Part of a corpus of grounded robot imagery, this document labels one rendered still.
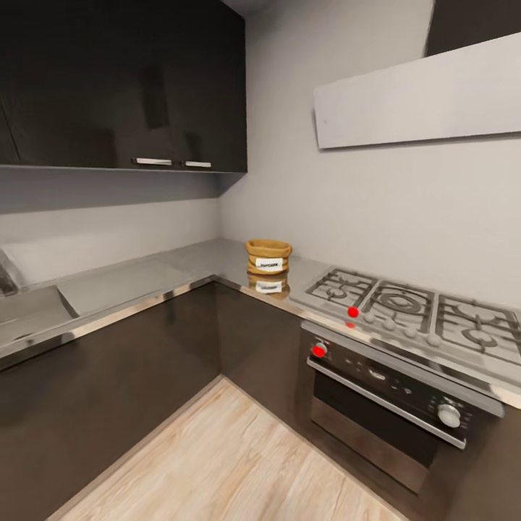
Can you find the range hood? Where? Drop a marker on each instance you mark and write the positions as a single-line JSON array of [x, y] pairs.
[[469, 83]]

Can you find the oven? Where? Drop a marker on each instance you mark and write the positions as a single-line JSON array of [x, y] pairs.
[[415, 433]]

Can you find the drop in sink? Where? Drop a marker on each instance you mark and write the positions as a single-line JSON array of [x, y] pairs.
[[28, 314]]

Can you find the burner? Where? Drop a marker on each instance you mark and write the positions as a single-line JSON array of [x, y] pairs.
[[483, 335]]

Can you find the popcorn bag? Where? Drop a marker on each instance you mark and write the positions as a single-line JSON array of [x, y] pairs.
[[268, 257]]

